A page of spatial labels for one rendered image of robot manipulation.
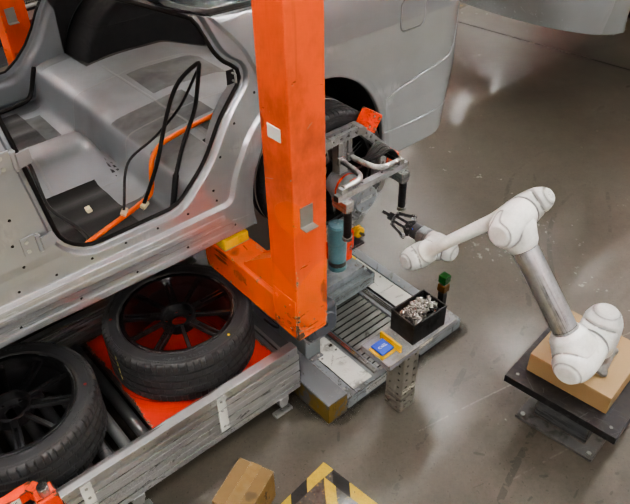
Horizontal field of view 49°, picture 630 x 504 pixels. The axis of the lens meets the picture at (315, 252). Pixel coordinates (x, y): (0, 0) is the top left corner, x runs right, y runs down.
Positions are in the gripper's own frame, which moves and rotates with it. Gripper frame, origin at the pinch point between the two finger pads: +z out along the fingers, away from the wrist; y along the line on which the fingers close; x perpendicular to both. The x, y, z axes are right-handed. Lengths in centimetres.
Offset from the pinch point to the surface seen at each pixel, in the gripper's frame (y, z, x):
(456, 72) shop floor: 138, 166, -228
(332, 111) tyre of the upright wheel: 26, 20, 52
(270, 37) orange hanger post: 27, -21, 139
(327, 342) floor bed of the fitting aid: -70, -3, -8
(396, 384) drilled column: -64, -51, -1
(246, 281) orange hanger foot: -57, 8, 56
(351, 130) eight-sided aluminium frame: 23, 9, 46
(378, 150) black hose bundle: 21.7, -0.2, 34.7
